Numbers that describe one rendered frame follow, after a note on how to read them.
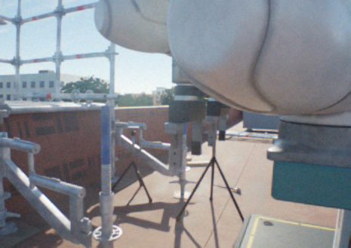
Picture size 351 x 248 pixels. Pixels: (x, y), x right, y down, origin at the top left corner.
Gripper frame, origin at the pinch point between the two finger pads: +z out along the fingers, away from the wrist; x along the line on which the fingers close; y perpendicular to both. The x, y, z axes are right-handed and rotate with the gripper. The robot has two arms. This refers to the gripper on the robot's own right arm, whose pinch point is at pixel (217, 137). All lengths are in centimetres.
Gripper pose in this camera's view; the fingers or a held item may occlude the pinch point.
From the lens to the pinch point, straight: 88.6
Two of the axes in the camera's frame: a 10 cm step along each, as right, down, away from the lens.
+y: 9.0, 0.5, -4.3
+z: -0.2, 10.0, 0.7
